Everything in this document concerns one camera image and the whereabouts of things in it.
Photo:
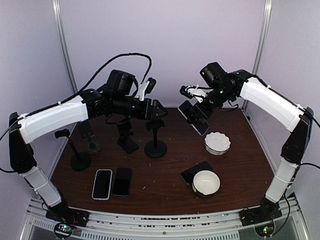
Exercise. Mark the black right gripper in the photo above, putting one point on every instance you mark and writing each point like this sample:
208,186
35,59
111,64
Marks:
196,111

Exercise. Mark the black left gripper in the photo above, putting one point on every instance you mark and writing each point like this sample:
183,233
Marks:
153,111

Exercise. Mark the silver smartphone black screen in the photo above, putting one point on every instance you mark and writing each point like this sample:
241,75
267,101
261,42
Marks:
199,124

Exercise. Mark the black round-base clamp phone stand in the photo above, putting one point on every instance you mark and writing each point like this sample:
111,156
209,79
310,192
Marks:
155,148

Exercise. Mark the white-cased smartphone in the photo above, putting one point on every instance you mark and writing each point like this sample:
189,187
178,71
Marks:
102,184

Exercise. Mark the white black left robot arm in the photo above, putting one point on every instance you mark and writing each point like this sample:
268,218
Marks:
29,128

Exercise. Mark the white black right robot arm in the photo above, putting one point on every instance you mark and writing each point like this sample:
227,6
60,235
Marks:
293,121

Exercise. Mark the black folding phone stand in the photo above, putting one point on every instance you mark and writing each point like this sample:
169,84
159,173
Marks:
125,140

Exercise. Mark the clear-base metal phone stand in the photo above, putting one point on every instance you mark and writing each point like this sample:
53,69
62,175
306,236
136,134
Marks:
87,135

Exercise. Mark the black gooseneck phone stand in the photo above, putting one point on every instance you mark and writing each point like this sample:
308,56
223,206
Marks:
80,160

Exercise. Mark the white scalloped dish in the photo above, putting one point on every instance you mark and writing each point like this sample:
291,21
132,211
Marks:
217,143

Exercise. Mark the dark smartphone under bowl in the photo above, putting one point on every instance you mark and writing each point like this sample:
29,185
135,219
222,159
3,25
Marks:
188,175

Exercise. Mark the white round bowl black rim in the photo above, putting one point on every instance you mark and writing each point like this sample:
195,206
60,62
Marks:
206,183

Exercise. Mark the blue-edged black smartphone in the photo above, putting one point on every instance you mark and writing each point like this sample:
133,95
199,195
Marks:
122,182

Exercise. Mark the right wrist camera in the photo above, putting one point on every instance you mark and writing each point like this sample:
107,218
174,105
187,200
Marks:
192,91

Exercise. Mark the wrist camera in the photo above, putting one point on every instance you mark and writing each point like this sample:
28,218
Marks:
145,88
192,91

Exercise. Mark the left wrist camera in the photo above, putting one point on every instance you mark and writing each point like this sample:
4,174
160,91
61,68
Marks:
145,88

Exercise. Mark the aluminium front rail frame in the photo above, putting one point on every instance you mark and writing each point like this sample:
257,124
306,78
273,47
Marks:
225,225

